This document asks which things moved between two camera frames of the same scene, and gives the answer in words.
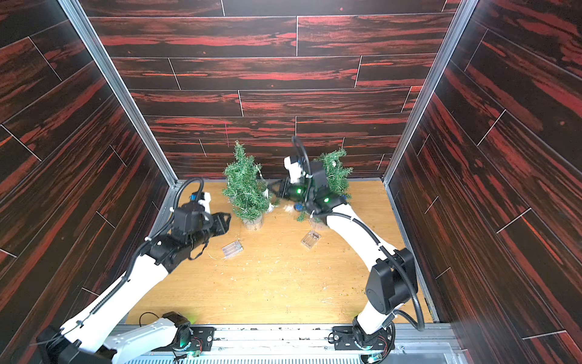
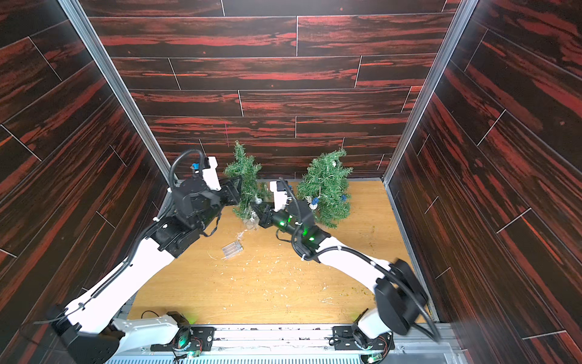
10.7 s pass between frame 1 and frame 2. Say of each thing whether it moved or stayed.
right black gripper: moved
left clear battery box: stayed
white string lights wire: moved
